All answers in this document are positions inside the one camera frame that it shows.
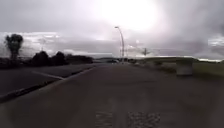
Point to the curved street lamp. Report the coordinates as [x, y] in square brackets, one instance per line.
[122, 43]

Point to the grey paved path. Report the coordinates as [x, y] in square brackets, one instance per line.
[113, 93]

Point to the mast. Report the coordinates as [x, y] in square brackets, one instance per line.
[145, 52]

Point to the white painted line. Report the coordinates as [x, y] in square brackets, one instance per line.
[50, 76]

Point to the row of dark bushes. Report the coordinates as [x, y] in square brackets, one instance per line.
[41, 59]

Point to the dark kerb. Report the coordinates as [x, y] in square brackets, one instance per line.
[33, 87]

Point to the dark asphalt road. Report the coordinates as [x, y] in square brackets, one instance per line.
[20, 81]

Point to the tall dark tree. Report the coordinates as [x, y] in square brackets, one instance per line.
[14, 45]

